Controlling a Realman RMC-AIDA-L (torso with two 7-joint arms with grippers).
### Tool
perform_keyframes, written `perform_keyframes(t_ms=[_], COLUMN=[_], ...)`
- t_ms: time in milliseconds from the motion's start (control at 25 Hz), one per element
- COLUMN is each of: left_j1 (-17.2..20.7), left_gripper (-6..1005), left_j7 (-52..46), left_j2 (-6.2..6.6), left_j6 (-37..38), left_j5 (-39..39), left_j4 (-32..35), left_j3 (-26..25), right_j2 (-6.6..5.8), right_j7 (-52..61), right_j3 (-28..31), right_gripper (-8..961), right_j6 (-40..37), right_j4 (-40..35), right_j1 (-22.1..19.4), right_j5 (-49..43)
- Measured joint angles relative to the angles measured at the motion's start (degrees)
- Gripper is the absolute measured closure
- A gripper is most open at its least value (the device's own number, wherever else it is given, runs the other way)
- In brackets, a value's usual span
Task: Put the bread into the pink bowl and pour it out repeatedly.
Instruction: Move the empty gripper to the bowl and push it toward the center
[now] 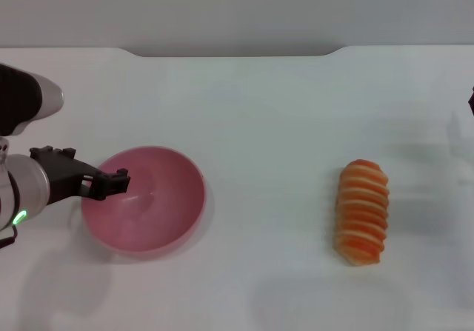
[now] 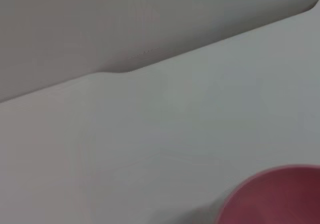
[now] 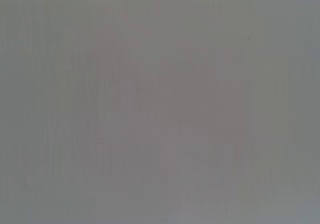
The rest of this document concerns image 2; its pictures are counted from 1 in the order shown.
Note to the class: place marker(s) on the pink plastic bowl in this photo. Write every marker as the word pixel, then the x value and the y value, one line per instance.
pixel 280 199

